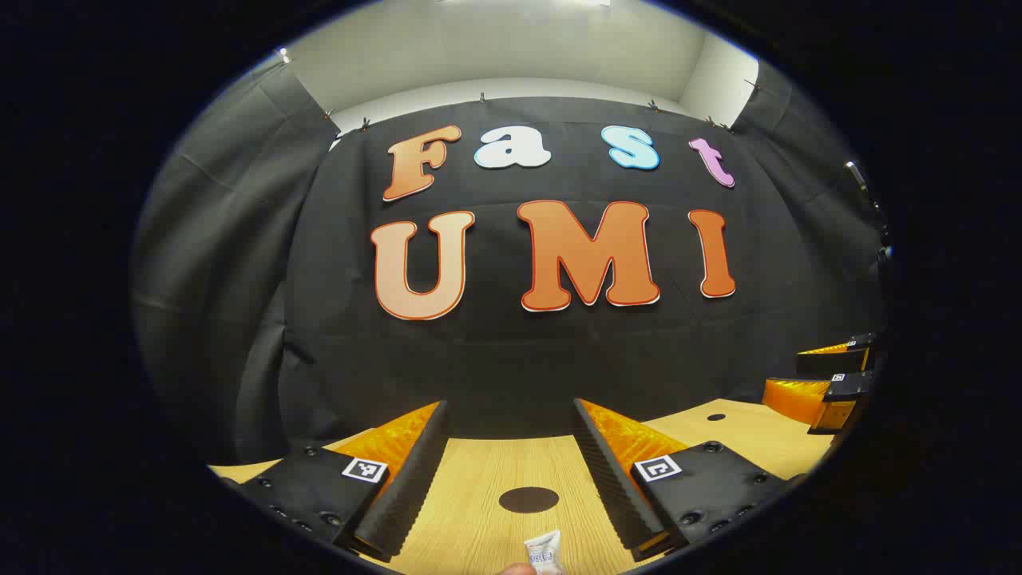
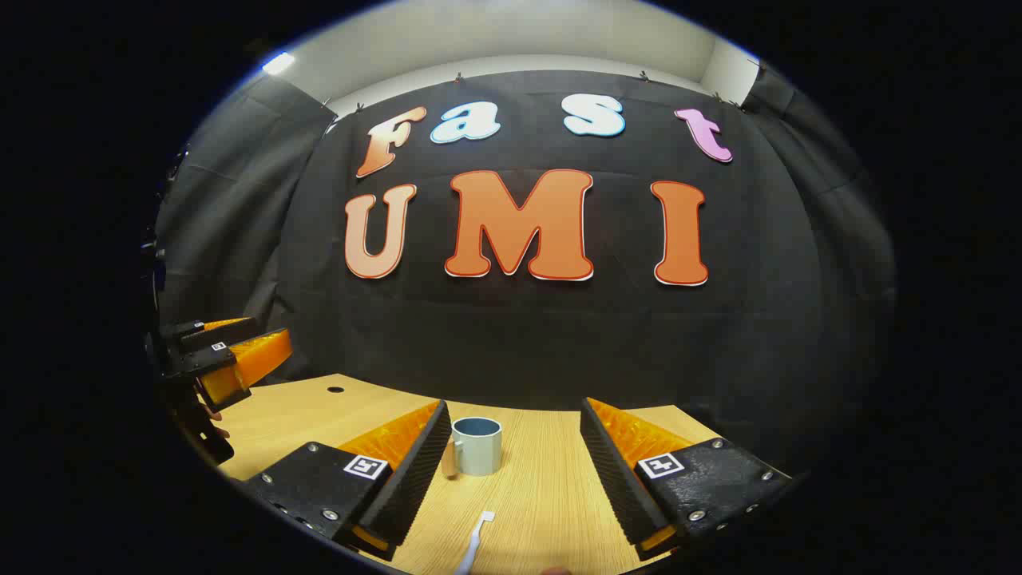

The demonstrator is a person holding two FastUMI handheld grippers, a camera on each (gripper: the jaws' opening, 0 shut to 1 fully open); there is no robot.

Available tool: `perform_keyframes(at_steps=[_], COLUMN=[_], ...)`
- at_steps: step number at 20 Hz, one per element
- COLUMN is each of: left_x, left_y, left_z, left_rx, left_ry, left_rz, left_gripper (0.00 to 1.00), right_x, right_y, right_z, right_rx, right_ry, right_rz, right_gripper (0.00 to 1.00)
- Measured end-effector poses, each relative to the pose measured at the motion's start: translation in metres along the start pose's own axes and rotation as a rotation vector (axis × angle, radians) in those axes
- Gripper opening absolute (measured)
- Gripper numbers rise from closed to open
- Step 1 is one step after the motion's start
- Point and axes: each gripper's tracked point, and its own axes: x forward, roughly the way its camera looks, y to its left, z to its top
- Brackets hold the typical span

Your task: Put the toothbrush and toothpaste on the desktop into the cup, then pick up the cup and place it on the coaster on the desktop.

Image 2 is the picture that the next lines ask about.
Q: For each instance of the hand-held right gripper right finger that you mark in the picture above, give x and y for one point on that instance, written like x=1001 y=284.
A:
x=615 y=479

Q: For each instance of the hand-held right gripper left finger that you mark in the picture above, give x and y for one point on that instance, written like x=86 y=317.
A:
x=415 y=479

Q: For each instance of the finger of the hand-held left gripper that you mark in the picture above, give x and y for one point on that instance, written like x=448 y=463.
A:
x=223 y=333
x=255 y=355

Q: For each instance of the white toothbrush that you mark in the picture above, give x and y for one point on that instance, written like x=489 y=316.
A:
x=473 y=543

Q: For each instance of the wooden desktop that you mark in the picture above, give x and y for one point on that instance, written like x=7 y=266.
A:
x=543 y=479

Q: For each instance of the ceiling light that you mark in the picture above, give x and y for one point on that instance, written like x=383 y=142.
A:
x=278 y=63

